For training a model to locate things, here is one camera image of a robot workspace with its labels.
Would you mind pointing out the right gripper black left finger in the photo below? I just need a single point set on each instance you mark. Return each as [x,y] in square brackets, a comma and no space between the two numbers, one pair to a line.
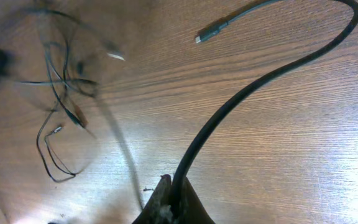
[157,209]

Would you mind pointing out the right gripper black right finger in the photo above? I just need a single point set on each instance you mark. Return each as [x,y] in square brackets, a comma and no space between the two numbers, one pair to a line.
[192,210]

